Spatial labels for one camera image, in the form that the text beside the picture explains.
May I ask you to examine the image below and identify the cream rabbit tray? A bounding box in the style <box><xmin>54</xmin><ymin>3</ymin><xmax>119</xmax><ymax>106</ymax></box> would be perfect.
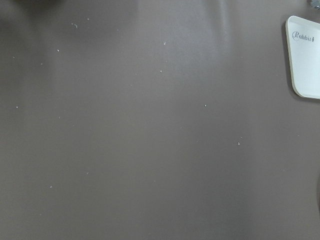
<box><xmin>285</xmin><ymin>16</ymin><xmax>320</xmax><ymax>99</ymax></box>

